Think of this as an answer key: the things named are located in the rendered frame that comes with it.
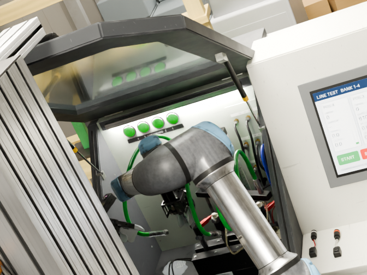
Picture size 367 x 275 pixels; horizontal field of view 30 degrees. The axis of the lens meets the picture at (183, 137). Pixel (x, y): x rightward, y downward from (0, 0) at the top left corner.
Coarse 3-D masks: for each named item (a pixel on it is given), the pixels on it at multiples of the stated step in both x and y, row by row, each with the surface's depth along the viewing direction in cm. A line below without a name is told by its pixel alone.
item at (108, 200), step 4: (104, 196) 220; (108, 196) 219; (112, 196) 219; (104, 200) 219; (108, 200) 218; (112, 200) 219; (104, 204) 218; (108, 204) 218; (112, 204) 219; (104, 208) 217; (108, 208) 218
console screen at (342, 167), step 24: (360, 72) 206; (312, 96) 212; (336, 96) 210; (360, 96) 208; (312, 120) 214; (336, 120) 212; (360, 120) 210; (336, 144) 214; (360, 144) 212; (336, 168) 216; (360, 168) 214
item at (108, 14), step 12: (108, 0) 599; (120, 0) 597; (132, 0) 596; (144, 0) 598; (156, 0) 652; (168, 0) 631; (180, 0) 610; (204, 0) 631; (108, 12) 604; (120, 12) 602; (132, 12) 601; (144, 12) 600; (156, 12) 607; (168, 12) 597; (180, 12) 596
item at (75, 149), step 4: (68, 140) 235; (72, 144) 237; (72, 148) 237; (76, 148) 238; (76, 152) 240; (80, 156) 241; (92, 164) 246; (96, 168) 248; (100, 172) 250; (104, 176) 251
